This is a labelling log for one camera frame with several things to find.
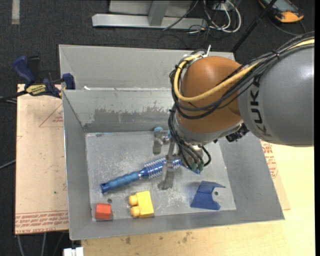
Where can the brown cardboard board, red print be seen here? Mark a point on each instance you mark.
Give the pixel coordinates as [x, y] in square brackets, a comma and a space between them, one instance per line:
[37, 150]

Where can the blue folded plastic piece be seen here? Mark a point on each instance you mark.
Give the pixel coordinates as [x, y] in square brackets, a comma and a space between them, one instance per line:
[203, 200]

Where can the blue brush with spiral head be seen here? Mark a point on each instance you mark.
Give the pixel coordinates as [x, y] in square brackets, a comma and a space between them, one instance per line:
[125, 179]

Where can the grey metal bin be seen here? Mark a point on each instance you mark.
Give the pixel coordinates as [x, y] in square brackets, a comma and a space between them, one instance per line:
[120, 155]

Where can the orange cube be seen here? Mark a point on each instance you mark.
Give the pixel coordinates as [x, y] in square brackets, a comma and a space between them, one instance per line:
[103, 211]

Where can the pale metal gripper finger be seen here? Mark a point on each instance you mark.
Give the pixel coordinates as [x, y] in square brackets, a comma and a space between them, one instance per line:
[168, 178]
[157, 146]

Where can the yellow toy brick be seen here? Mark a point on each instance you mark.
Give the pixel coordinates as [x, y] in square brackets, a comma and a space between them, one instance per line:
[145, 203]

